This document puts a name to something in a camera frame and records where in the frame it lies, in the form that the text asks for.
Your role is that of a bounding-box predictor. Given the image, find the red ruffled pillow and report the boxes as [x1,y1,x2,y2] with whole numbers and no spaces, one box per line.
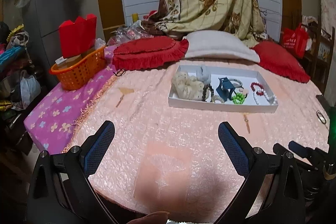
[112,36,189,71]

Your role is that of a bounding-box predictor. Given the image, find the plain red pillow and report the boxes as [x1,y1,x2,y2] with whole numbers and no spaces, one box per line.
[252,41,311,83]

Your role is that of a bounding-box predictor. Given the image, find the orange plastic basket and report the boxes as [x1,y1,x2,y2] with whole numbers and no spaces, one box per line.
[50,45,108,90]

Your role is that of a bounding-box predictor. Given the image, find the red bead bracelet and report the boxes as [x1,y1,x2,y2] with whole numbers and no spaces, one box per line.
[250,82,264,96]

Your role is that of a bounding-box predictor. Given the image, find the white bead bracelet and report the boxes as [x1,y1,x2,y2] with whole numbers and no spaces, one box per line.
[252,90,278,106]

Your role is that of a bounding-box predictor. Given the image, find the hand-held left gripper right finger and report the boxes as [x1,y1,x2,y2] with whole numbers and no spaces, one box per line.
[215,121,306,224]

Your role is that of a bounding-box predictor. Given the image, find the floral curtain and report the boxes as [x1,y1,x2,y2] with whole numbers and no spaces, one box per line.
[316,0,336,35]

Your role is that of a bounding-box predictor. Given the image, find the grey refrigerator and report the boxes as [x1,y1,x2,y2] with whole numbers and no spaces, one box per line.
[21,0,105,83]

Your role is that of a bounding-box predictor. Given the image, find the white pillow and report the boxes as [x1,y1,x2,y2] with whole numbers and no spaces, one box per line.
[182,30,260,63]

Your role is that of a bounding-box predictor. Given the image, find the red shopping bag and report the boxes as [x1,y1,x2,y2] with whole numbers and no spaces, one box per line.
[281,23,309,58]

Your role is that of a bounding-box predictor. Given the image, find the red paper bag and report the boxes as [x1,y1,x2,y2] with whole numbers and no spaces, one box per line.
[58,13,97,59]

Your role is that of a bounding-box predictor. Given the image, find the pink quilted bedspread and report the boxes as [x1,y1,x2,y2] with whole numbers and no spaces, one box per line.
[62,59,331,224]

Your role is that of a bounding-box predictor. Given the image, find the clear plastic bag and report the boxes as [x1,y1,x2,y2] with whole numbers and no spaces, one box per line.
[113,21,158,46]

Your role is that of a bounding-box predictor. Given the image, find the green bead bracelet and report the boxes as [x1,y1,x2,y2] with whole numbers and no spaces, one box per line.
[232,92,246,105]

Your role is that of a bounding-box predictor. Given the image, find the pile of clothes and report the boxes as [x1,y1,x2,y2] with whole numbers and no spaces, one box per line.
[0,22,42,114]

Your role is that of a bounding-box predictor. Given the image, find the grey scrunchie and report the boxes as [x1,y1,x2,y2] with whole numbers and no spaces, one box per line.
[196,65,213,86]

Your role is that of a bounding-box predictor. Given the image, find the blue hair claw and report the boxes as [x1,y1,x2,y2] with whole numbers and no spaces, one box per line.
[216,77,237,101]

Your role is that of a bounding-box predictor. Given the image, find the white cardboard box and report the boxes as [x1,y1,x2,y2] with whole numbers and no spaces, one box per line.
[168,64,279,114]

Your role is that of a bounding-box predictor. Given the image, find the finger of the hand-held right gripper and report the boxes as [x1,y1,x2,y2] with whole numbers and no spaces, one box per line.
[288,140,327,170]
[273,143,289,159]

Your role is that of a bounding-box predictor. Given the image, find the brown wooden bead bracelet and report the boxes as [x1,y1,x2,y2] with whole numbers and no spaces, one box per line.
[201,84,214,102]

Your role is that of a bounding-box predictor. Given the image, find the person's left hand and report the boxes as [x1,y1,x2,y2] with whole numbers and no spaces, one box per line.
[127,211,168,224]

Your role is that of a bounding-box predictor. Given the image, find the cream polka dot scrunchie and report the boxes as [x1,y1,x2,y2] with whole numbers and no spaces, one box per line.
[172,72,208,101]

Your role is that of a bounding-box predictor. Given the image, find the wooden chair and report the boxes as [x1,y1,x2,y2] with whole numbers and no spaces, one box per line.
[302,15,336,98]

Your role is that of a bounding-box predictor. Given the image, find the purple floral bed sheet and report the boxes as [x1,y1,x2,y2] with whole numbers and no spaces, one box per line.
[24,46,118,153]

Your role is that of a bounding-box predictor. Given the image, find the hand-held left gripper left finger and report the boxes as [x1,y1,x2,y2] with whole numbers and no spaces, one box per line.
[26,120,118,224]

